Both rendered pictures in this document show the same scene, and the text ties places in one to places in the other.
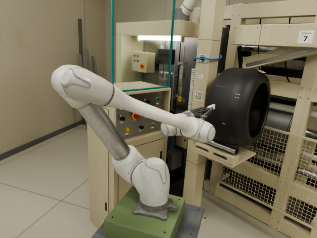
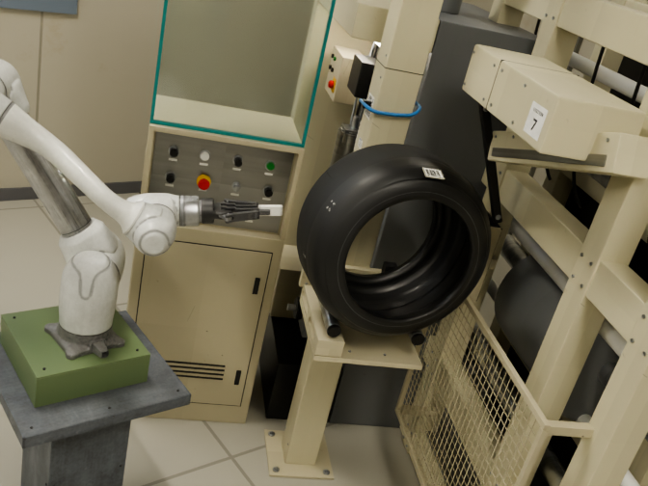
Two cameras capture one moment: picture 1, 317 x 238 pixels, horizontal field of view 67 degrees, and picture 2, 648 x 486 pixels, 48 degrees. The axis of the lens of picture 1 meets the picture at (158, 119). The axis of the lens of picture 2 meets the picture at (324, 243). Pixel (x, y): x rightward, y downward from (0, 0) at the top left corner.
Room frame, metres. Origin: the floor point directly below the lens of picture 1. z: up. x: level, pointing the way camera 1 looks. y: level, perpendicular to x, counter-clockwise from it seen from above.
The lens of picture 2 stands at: (-0.15, -1.44, 2.07)
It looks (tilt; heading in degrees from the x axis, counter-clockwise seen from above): 25 degrees down; 29
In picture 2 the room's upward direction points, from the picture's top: 14 degrees clockwise
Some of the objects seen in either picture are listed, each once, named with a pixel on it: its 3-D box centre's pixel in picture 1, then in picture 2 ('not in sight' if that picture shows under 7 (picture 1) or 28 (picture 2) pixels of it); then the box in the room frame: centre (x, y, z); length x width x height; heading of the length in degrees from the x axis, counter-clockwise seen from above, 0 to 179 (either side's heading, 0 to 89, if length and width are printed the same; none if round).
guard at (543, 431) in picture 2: (266, 166); (455, 416); (1.87, -0.95, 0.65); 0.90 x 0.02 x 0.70; 44
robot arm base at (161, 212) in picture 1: (157, 203); (88, 333); (1.11, -0.02, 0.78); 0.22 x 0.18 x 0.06; 77
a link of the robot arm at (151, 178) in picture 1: (153, 178); (89, 287); (1.12, 0.01, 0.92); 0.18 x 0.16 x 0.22; 42
